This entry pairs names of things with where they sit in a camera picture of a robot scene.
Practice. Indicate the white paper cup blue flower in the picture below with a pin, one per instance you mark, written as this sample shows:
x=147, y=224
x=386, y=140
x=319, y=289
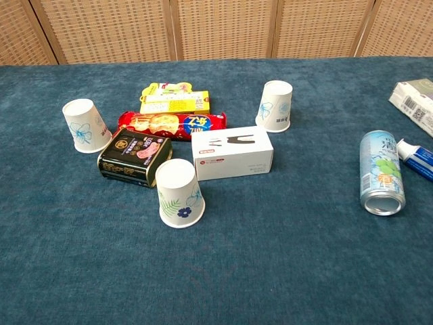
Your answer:
x=275, y=108
x=84, y=130

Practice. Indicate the white cardboard box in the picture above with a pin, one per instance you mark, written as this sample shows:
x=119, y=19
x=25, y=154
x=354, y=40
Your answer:
x=233, y=152

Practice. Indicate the white paper cup green leaf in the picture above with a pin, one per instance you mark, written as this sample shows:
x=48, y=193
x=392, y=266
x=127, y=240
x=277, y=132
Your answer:
x=179, y=199

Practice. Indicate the red biscuit pack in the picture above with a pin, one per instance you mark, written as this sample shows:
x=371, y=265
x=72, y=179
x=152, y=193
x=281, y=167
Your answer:
x=169, y=123

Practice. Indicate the yellow cardboard box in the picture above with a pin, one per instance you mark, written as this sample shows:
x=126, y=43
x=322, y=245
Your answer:
x=176, y=105

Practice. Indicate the black rectangular tin can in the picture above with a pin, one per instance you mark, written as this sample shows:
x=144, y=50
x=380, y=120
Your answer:
x=132, y=155

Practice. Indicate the blue tablecloth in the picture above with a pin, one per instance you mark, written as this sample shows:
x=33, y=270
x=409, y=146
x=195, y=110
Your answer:
x=216, y=271

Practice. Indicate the light blue drink can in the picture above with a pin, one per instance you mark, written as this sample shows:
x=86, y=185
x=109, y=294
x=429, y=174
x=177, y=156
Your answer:
x=380, y=169

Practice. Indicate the wicker folding screen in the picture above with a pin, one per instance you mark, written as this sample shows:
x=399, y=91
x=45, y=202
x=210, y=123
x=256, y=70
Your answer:
x=108, y=30

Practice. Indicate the blue white toothpaste tube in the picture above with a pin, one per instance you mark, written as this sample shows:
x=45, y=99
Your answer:
x=419, y=157

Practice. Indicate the white tissue pack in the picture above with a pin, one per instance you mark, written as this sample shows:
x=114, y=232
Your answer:
x=416, y=105

